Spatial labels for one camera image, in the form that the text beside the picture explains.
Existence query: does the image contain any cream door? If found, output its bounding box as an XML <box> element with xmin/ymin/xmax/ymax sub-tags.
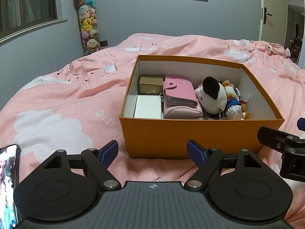
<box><xmin>259</xmin><ymin>0</ymin><xmax>289</xmax><ymax>48</ymax></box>

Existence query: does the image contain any pink fabric pouch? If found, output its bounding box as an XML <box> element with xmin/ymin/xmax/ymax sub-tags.
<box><xmin>163</xmin><ymin>105</ymin><xmax>203</xmax><ymax>120</ymax></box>

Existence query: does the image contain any pink printed blanket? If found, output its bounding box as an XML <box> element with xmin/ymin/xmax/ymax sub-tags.
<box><xmin>0</xmin><ymin>33</ymin><xmax>305</xmax><ymax>229</ymax></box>

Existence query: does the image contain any orange cardboard box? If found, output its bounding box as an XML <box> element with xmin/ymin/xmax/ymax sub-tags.
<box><xmin>119</xmin><ymin>55</ymin><xmax>285</xmax><ymax>160</ymax></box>

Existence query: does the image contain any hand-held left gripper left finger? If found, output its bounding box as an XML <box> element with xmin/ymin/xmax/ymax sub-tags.
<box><xmin>44</xmin><ymin>140</ymin><xmax>120</xmax><ymax>191</ymax></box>

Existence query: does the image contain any dog plush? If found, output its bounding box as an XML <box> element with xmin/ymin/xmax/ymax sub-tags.
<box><xmin>222</xmin><ymin>80</ymin><xmax>251</xmax><ymax>120</ymax></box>

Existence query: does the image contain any black door handle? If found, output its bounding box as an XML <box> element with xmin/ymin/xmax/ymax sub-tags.
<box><xmin>261</xmin><ymin>7</ymin><xmax>272</xmax><ymax>25</ymax></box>

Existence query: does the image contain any clear tube of plush toys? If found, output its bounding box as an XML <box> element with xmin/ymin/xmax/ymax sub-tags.
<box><xmin>74</xmin><ymin>0</ymin><xmax>100</xmax><ymax>56</ymax></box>

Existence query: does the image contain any black white penguin plush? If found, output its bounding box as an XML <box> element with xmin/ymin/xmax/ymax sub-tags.
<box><xmin>194</xmin><ymin>76</ymin><xmax>227</xmax><ymax>120</ymax></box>

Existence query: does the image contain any long white box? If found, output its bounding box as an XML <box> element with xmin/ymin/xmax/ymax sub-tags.
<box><xmin>134</xmin><ymin>95</ymin><xmax>165</xmax><ymax>119</ymax></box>

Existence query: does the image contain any window with dark frame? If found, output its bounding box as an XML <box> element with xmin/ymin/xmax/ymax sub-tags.
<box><xmin>0</xmin><ymin>0</ymin><xmax>68</xmax><ymax>44</ymax></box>

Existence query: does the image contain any pink snap wallet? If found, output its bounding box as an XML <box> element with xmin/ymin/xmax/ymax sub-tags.
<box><xmin>163</xmin><ymin>74</ymin><xmax>198</xmax><ymax>108</ymax></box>

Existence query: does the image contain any small dark gold box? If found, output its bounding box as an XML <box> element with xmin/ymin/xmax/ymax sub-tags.
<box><xmin>139</xmin><ymin>75</ymin><xmax>165</xmax><ymax>95</ymax></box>

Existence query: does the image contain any black smartphone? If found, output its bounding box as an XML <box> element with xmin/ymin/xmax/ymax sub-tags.
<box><xmin>0</xmin><ymin>144</ymin><xmax>22</xmax><ymax>227</ymax></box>

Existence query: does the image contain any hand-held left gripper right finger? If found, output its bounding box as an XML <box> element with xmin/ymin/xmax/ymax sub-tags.
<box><xmin>185</xmin><ymin>140</ymin><xmax>262</xmax><ymax>191</ymax></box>

